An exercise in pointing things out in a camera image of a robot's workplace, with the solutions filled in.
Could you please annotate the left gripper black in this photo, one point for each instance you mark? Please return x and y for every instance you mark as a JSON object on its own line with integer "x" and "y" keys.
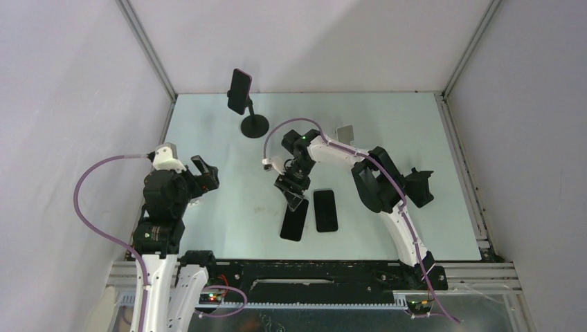
{"x": 207, "y": 181}

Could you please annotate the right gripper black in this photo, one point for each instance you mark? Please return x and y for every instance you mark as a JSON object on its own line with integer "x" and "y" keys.
{"x": 284, "y": 182}

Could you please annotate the black phone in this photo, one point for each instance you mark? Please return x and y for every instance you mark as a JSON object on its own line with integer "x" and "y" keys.
{"x": 325, "y": 211}
{"x": 294, "y": 222}

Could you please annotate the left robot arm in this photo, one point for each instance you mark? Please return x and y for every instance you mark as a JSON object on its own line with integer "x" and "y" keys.
{"x": 167, "y": 193}

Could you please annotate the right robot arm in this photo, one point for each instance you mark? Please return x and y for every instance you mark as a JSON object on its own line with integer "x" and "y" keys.
{"x": 380, "y": 185}

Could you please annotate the black round-base phone stand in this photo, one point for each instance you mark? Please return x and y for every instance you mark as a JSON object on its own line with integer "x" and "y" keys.
{"x": 253, "y": 125}

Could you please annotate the phone on tall stand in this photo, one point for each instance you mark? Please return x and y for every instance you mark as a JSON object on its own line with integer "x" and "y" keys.
{"x": 238, "y": 93}

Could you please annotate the white folding phone stand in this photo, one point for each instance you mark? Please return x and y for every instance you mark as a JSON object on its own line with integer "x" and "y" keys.
{"x": 345, "y": 135}

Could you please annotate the black wedge phone stand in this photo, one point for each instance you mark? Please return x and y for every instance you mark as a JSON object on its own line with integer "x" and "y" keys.
{"x": 417, "y": 187}

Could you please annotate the left controller board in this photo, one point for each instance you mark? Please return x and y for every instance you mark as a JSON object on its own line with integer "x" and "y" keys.
{"x": 211, "y": 299}

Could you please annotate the controller board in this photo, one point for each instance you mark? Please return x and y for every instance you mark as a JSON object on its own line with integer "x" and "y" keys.
{"x": 420, "y": 307}
{"x": 211, "y": 299}

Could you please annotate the right controller board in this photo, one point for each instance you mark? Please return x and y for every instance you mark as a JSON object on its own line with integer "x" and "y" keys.
{"x": 420, "y": 307}

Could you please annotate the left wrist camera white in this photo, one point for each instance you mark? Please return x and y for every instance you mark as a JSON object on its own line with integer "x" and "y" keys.
{"x": 165, "y": 158}

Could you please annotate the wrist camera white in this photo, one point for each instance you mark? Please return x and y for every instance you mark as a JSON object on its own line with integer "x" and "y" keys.
{"x": 274, "y": 163}
{"x": 165, "y": 158}

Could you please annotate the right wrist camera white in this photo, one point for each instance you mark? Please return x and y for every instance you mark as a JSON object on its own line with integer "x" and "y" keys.
{"x": 274, "y": 163}

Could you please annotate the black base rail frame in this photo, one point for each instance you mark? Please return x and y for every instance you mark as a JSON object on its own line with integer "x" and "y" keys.
{"x": 345, "y": 283}

